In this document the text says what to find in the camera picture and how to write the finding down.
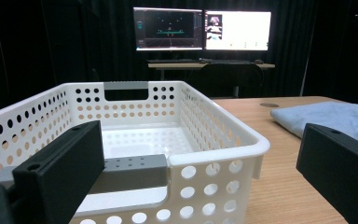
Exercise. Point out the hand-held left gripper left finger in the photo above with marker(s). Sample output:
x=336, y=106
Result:
x=59, y=168

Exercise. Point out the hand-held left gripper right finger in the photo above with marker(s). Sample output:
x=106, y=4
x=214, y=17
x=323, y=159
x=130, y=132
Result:
x=341, y=168

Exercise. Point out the light blue cloth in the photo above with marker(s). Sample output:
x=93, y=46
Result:
x=323, y=115

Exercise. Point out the white perforated plastic basket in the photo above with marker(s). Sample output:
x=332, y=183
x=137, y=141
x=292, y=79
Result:
x=199, y=155

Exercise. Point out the grey round table grommet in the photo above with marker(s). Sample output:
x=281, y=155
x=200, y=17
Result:
x=269, y=105

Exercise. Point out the black curtain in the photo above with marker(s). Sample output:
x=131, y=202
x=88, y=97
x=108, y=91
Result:
x=59, y=40

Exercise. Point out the black computer mouse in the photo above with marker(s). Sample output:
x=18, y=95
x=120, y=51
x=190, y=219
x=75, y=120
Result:
x=258, y=61

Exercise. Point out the black chair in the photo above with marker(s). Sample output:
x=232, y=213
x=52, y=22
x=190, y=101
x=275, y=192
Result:
x=230, y=79

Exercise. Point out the black keyboard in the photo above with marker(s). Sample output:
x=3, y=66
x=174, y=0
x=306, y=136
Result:
x=171, y=60

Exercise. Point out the wooden desk with white legs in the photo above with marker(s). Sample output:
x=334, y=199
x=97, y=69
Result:
x=180, y=65

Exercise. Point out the bright white screen computer monitor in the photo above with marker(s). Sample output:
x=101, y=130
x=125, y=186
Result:
x=242, y=31

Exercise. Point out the dark screen computer monitor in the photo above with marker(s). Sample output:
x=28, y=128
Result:
x=167, y=29

